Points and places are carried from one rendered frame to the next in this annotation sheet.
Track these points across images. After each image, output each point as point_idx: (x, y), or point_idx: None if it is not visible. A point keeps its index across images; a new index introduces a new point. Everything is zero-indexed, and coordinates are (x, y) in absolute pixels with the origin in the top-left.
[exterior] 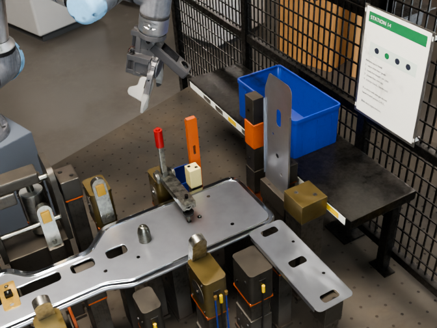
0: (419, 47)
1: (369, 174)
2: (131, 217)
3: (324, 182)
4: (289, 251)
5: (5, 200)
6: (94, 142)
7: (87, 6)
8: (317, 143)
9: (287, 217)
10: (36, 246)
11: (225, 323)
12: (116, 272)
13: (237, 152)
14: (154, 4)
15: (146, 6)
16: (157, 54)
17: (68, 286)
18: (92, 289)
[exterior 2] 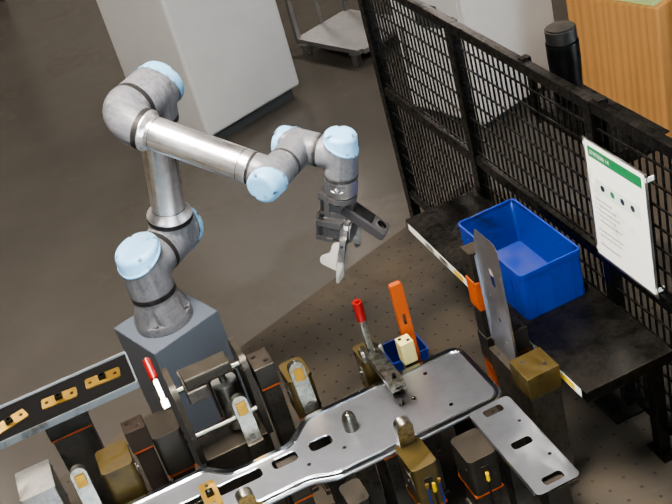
0: (636, 188)
1: (618, 333)
2: (335, 404)
3: (562, 347)
4: (513, 431)
5: (198, 393)
6: (295, 309)
7: (267, 185)
8: (557, 298)
9: (518, 392)
10: (233, 443)
11: None
12: (321, 465)
13: None
14: (338, 168)
15: (330, 171)
16: (349, 217)
17: (270, 481)
18: (296, 484)
